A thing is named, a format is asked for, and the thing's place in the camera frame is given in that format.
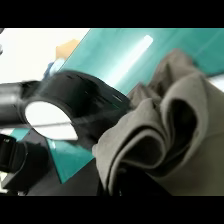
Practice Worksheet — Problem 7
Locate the brown T-shirt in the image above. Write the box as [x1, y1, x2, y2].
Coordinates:
[91, 47, 224, 197]

